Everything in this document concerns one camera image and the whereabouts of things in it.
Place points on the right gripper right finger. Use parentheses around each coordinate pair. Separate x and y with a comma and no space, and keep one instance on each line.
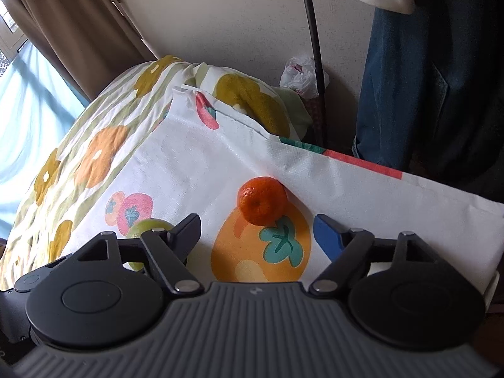
(348,251)

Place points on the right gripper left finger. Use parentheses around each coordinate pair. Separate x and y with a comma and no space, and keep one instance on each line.
(167,251)

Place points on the small tangerine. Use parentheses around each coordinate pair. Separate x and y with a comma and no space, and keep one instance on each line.
(262,200)

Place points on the white fruit print cloth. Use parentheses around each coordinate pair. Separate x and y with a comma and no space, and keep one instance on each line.
(197,159)

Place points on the floral striped duvet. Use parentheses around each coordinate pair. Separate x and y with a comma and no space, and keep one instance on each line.
(102,140)

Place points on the dark blue jeans hanging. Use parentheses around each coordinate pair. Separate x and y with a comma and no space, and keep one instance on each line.
(431,98)

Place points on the white plastic bag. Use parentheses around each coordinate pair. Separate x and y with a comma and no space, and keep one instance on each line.
(299,74)

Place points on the light blue window cloth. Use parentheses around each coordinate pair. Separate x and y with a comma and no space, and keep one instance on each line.
(38,107)

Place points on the brown curtain right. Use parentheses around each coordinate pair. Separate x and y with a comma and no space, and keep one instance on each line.
(88,41)

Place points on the black coat rack pole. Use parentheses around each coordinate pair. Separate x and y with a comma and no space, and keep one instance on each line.
(318,65)

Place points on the window frame with glass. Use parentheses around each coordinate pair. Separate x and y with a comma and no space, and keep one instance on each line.
(12,38)

